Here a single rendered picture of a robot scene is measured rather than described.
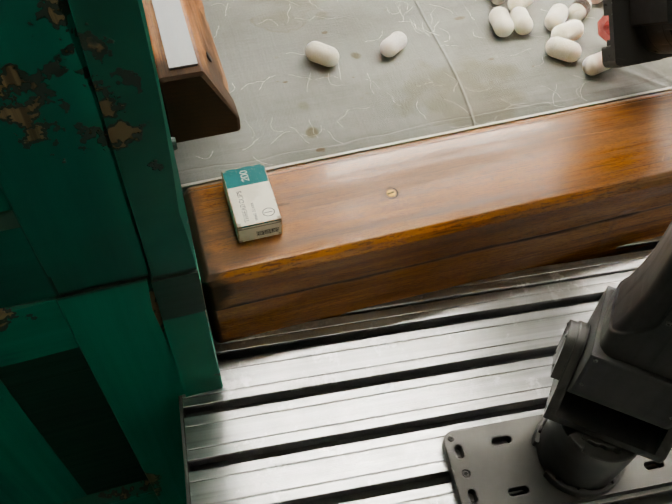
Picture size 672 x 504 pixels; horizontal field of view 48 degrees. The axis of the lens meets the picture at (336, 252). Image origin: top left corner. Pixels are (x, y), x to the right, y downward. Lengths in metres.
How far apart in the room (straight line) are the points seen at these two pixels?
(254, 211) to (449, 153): 0.18
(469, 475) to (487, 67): 0.40
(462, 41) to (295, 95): 0.19
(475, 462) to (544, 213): 0.21
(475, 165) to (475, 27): 0.22
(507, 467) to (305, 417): 0.16
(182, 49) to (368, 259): 0.22
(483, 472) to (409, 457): 0.06
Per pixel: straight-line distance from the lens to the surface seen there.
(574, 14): 0.86
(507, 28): 0.81
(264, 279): 0.58
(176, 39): 0.61
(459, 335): 0.66
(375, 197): 0.61
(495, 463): 0.61
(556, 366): 0.53
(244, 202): 0.58
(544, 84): 0.78
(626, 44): 0.74
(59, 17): 0.35
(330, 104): 0.72
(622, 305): 0.49
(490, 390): 0.64
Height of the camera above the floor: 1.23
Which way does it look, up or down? 54 degrees down
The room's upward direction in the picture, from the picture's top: 3 degrees clockwise
